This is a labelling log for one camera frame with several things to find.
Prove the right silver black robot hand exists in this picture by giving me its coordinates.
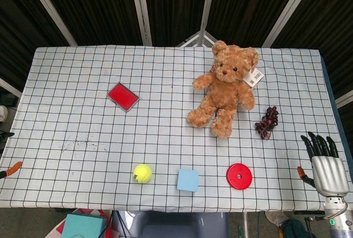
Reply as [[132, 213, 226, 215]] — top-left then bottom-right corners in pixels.
[[297, 131, 350, 198]]

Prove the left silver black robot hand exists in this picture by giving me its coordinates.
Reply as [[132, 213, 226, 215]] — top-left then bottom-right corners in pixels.
[[0, 131, 23, 179]]

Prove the brown plush teddy bear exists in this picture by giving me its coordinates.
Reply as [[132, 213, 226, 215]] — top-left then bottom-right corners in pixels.
[[186, 40, 260, 139]]

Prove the dark green bag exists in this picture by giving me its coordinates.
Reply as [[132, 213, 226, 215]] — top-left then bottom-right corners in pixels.
[[278, 218, 313, 238]]

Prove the checked white tablecloth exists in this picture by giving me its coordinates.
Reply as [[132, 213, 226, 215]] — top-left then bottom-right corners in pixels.
[[0, 45, 353, 213]]

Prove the dark purple grape bunch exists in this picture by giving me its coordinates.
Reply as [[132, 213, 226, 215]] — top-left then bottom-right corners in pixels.
[[254, 105, 280, 140]]

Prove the red plastic disc with hole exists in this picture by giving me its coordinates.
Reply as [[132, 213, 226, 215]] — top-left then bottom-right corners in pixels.
[[226, 163, 253, 191]]

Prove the teal cardboard box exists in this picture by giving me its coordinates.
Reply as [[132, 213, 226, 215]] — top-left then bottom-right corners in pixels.
[[61, 213, 108, 238]]

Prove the white barcode paper tag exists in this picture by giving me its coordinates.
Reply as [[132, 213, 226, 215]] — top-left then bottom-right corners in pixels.
[[242, 67, 265, 87]]

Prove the yellow tennis ball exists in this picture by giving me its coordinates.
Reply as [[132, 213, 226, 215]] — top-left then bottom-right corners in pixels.
[[133, 163, 153, 184]]

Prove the red ink pad tray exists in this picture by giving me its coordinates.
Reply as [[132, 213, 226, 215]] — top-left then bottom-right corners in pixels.
[[106, 82, 141, 112]]

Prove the light blue foam cube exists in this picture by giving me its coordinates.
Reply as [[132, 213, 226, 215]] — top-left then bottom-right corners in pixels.
[[176, 168, 200, 194]]

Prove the grey plastic chair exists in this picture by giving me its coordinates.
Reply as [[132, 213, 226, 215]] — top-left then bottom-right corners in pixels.
[[121, 211, 230, 238]]

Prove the white triangular screen foot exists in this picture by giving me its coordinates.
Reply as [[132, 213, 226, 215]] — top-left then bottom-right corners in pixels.
[[176, 30, 217, 48]]

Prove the white screen frame post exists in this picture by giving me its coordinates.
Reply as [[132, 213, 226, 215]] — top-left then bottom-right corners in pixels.
[[129, 0, 153, 46], [261, 0, 318, 48], [21, 0, 78, 47], [199, 0, 219, 39]]

